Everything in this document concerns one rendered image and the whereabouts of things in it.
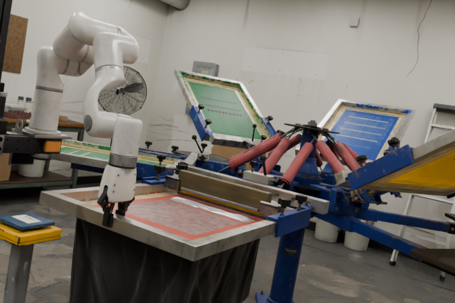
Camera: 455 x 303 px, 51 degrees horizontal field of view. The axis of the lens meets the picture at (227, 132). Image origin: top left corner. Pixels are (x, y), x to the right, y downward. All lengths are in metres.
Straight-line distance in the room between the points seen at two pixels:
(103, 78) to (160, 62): 5.98
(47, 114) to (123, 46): 0.46
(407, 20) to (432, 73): 0.68
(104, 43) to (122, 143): 0.32
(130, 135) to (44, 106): 0.57
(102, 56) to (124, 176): 0.36
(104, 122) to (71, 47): 0.43
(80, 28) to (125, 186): 0.52
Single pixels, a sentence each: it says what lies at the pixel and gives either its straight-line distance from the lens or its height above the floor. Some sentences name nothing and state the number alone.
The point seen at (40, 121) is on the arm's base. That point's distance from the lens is 1.81.
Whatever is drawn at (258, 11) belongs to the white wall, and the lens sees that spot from 6.65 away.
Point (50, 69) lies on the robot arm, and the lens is 1.80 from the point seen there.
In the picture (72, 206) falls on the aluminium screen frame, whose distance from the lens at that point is 1.47.
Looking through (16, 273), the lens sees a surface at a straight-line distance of 1.36.
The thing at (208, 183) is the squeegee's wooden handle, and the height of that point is 1.04.
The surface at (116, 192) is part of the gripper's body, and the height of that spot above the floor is 1.06.
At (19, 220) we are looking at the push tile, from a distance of 1.32.
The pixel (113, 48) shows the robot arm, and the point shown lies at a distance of 1.46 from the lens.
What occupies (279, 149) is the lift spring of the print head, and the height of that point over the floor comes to 1.18.
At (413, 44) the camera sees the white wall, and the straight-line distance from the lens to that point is 5.90.
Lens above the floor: 1.34
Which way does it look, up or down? 3 degrees down
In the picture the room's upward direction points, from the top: 10 degrees clockwise
